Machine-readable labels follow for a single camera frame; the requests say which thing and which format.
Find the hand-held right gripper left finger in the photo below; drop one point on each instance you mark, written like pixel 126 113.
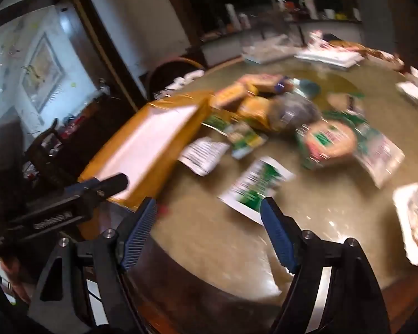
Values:
pixel 139 236

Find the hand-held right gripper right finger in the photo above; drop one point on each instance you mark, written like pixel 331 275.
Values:
pixel 278 236

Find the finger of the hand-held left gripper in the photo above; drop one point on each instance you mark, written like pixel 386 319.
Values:
pixel 111 184
pixel 77 189

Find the green and white packet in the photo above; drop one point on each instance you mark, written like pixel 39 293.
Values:
pixel 256 186

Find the gold cardboard box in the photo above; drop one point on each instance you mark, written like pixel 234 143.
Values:
pixel 163 153

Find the white snack packet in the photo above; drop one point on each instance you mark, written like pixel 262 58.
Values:
pixel 203 153

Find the small green snack packet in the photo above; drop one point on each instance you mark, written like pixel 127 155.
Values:
pixel 245 139
pixel 216 121

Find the dark grey snack packet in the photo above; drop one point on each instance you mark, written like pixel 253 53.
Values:
pixel 296 111

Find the orange cracker packet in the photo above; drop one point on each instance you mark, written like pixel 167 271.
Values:
pixel 257 111

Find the blue cracker packet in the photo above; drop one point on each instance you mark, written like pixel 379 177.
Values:
pixel 261 80

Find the dark wooden chair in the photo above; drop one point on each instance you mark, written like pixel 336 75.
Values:
pixel 48 146

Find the dark wooden sideboard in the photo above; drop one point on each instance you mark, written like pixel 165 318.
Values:
pixel 101 125

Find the rattan rim chair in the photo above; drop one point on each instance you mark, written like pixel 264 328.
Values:
pixel 170 76

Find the crumpled white tissue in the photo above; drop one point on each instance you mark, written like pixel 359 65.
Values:
pixel 184 80

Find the white plate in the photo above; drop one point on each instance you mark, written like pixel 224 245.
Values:
pixel 416 222

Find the round metal disc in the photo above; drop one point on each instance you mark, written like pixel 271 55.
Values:
pixel 310 88

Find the gold glitter turntable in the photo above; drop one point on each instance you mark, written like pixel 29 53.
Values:
pixel 334 83

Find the clear container on white tray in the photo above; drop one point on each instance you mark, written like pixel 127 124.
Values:
pixel 264 55

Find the white rectangular tray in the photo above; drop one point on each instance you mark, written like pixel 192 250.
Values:
pixel 327 57

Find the crumpled tissue pile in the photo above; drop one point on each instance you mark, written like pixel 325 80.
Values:
pixel 317 39

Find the white tissues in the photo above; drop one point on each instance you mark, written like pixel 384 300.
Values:
pixel 414 87

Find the wicker basket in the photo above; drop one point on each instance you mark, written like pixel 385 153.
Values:
pixel 348 45

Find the white paper roll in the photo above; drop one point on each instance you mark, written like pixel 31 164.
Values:
pixel 231 17

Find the white bowl with scraps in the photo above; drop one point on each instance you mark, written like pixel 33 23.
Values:
pixel 386 61

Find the white bottle red label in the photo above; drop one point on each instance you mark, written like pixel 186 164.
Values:
pixel 245 21

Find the small yellow container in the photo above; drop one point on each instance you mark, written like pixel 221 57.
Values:
pixel 340 16

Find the white cup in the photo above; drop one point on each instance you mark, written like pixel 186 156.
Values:
pixel 329 14

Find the white spray bottle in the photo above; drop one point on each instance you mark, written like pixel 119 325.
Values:
pixel 282 3

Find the white tumbler with straw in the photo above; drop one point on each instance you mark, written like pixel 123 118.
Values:
pixel 310 5

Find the grey refrigerator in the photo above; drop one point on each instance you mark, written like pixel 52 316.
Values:
pixel 376 17

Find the framed wall picture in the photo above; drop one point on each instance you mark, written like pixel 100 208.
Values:
pixel 41 73

